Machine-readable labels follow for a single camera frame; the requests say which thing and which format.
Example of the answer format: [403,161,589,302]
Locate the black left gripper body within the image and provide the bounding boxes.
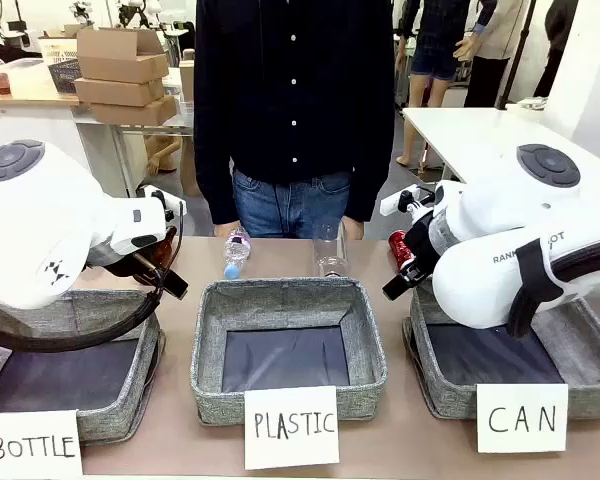
[90,242,165,290]

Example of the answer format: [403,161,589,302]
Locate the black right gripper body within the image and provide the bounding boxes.
[401,216,442,282]

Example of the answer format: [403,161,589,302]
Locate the red drink can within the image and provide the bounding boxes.
[388,229,417,275]

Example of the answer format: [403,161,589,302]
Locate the brown glass bottle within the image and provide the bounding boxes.
[143,226,180,272]

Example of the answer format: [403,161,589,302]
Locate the plastic bottle with pink label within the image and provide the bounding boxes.
[222,225,253,281]

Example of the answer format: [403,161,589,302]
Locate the clear plastic bottle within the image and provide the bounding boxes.
[313,221,351,279]

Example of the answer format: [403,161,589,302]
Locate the grey fabric basket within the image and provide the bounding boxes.
[189,277,389,427]
[0,286,167,447]
[403,277,600,422]

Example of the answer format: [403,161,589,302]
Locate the white paper sign CAN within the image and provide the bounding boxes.
[475,383,570,454]

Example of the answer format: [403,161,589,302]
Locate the person's left hand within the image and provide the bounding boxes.
[339,216,366,242]

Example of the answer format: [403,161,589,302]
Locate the flat cardboard box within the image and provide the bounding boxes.
[88,94,179,127]
[73,76,167,108]

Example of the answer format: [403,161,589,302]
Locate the white desk with wooden top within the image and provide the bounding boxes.
[0,62,196,199]

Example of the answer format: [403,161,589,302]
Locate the white paper sign PLASTIC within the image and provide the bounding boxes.
[243,385,341,472]

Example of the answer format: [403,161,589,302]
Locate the person in dark shirt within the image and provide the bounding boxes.
[193,0,397,240]

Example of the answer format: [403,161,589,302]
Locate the black plastic crate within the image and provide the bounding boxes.
[46,58,82,95]

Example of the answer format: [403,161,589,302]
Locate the white paper sign BOTTLE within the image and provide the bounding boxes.
[0,409,84,479]

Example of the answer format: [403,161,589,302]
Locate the open cardboard box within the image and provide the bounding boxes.
[75,26,171,85]

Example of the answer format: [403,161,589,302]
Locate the black stand pole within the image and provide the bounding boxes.
[496,0,539,110]

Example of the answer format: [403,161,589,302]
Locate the white plastic crate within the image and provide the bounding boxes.
[38,35,80,65]

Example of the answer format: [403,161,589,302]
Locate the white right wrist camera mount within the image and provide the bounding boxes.
[379,184,437,218]

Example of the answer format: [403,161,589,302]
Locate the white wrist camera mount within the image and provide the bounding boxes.
[379,184,437,218]
[136,183,188,227]

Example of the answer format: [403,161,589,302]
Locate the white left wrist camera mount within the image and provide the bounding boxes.
[136,183,188,227]

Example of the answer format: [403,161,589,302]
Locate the black left arm cable sleeve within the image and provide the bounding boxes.
[0,199,188,354]

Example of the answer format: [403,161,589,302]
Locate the black arm cable sleeve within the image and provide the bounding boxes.
[0,199,188,354]
[506,234,600,337]

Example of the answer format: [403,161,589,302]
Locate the black right arm cable sleeve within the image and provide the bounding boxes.
[506,234,600,337]

